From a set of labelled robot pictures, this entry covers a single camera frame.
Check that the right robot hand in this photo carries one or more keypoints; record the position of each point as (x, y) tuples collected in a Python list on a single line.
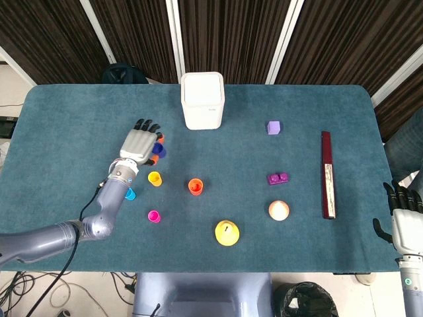
[(408, 231)]

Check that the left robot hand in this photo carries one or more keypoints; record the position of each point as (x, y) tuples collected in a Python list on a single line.
[(138, 145)]

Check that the dark blue plastic cup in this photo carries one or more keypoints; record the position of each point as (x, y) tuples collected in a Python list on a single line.
[(161, 150)]

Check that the yellow plastic cup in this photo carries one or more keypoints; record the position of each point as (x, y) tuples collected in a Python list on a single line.
[(154, 179)]

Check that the light blue plastic cup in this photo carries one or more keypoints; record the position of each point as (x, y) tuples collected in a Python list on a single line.
[(131, 195)]

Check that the pink plastic cup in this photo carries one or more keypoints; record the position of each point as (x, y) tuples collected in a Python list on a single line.
[(154, 216)]

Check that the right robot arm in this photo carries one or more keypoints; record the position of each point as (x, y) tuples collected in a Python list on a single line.
[(411, 290)]

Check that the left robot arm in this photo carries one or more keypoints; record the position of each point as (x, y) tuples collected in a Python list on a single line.
[(109, 201)]

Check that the white shoe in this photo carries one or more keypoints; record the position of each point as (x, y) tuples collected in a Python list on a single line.
[(366, 279)]

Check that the teal table cloth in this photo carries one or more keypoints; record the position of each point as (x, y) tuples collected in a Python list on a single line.
[(82, 109)]

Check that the orange plastic cup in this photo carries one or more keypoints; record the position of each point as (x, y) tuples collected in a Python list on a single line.
[(195, 187)]

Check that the black office chair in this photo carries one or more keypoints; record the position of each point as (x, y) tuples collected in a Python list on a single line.
[(124, 74)]

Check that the white square bin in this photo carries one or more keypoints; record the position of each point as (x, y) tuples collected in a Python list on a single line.
[(202, 105)]

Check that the person in blue jeans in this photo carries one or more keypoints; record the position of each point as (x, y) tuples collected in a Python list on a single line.
[(406, 148)]

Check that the dark red folded fan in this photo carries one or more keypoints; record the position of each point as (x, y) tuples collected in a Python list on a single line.
[(328, 155)]

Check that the black bagged trash bin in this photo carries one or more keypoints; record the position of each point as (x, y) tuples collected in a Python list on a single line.
[(304, 300)]

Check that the yellow toy pear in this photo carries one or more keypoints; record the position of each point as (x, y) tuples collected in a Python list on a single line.
[(227, 233)]

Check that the toy peach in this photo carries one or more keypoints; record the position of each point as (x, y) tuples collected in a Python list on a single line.
[(279, 210)]

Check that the black floor device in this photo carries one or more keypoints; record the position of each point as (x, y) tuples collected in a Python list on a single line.
[(7, 127)]

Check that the lilac foam cube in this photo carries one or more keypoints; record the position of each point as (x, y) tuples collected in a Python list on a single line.
[(274, 127)]

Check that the purple toy brick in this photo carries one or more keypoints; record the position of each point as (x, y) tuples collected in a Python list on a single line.
[(278, 179)]

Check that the blue-grey robot torso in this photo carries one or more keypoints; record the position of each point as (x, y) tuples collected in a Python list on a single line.
[(201, 294)]

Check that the white partition post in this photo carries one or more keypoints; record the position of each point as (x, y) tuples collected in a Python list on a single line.
[(285, 39), (396, 77), (97, 29), (13, 64), (175, 36)]

